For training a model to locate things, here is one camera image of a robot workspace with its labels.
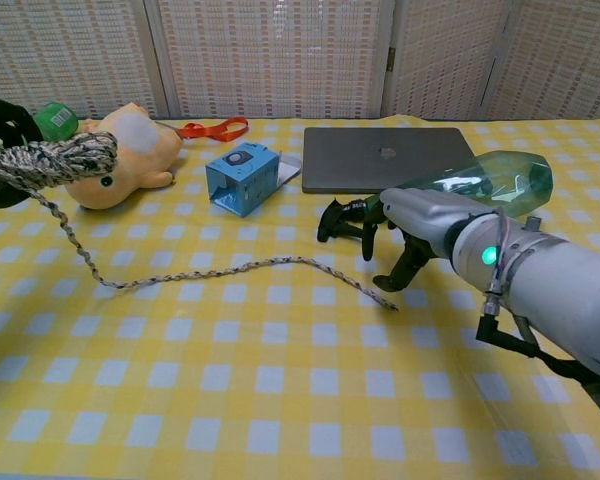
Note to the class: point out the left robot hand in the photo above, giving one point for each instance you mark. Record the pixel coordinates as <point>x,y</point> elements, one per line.
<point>0,125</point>

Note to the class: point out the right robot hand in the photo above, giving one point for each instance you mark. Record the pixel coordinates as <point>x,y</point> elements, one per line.
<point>420,215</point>

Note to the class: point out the green chips can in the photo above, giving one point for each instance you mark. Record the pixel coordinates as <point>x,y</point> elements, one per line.
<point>55,120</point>

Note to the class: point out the grey laptop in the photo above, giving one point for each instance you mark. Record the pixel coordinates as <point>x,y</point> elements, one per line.
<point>380,160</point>

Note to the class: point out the green spray bottle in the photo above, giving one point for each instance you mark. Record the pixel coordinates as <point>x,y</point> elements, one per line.
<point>510,180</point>

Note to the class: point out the yellow plush toy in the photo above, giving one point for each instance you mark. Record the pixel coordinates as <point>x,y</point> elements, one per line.
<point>130,160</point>

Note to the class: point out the metal screen hinge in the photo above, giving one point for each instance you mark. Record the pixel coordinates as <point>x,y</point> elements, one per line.
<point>391,59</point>

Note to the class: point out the small blue cardboard box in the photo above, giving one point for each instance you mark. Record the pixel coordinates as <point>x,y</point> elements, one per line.
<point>240,180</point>

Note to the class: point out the bamboo folding screen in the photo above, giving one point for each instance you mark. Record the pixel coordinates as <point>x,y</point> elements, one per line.
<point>280,55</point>

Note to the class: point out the yellow checkered tablecloth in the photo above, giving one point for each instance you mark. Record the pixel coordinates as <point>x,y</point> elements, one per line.
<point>280,380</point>

